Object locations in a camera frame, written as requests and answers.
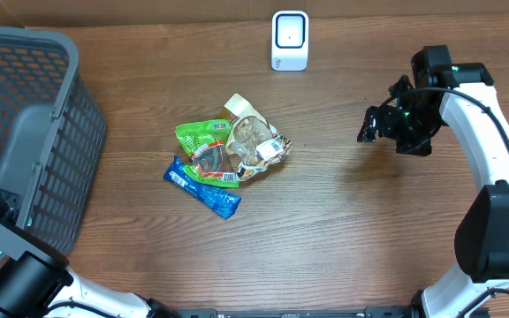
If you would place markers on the green snack pouch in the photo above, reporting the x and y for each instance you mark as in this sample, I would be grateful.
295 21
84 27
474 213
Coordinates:
204 143

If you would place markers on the grey plastic basket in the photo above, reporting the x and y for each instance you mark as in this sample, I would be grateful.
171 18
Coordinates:
52 134

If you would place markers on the beige nut snack pouch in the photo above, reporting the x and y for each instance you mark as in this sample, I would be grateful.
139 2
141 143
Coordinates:
252 138

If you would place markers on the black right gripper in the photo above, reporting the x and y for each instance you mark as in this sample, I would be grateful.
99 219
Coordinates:
420 143

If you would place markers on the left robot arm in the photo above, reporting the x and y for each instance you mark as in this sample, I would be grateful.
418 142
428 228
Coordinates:
36 281

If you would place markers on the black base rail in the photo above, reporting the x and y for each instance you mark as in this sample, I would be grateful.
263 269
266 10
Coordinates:
325 313

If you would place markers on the blue snack bar wrapper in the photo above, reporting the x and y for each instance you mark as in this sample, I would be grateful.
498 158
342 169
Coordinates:
222 202

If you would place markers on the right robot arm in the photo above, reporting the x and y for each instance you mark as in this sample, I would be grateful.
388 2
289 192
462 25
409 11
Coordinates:
462 97

